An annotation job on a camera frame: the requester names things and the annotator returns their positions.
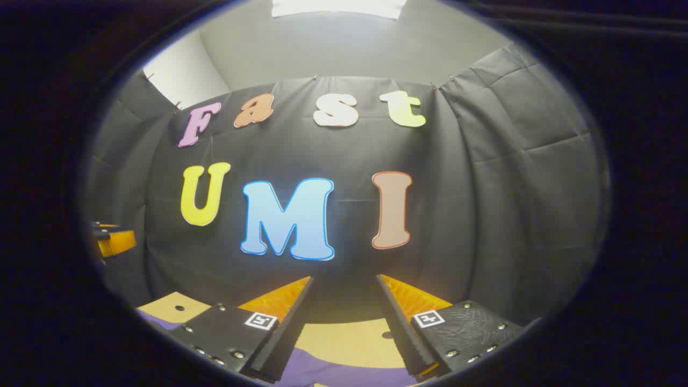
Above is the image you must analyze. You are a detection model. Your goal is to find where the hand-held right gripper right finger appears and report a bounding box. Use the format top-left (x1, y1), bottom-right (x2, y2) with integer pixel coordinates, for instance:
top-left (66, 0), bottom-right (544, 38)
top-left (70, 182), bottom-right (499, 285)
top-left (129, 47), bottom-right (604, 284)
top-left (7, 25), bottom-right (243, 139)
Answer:
top-left (375, 274), bottom-right (526, 378)

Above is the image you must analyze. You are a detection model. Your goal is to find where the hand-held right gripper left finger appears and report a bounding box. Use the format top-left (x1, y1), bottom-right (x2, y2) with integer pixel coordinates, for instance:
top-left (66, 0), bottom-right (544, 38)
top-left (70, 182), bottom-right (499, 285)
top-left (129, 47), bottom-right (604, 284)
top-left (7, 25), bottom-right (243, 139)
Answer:
top-left (167, 276), bottom-right (314, 383)

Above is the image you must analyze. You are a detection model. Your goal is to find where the purple button shirt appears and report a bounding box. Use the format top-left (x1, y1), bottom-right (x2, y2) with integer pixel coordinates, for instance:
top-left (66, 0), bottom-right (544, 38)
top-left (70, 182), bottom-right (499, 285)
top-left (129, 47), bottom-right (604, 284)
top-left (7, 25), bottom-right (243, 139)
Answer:
top-left (137, 309), bottom-right (421, 387)

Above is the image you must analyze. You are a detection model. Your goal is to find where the black backdrop cloth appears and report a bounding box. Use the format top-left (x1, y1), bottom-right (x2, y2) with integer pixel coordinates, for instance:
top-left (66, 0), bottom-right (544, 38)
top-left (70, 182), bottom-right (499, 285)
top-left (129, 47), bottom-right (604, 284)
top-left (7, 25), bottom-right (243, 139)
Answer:
top-left (83, 43), bottom-right (611, 326)

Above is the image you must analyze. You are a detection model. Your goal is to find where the white ceiling light panel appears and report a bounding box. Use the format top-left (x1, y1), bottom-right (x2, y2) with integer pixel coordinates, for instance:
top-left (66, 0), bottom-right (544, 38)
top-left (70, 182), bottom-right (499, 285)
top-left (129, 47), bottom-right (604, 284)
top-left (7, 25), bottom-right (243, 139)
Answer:
top-left (271, 0), bottom-right (407, 19)

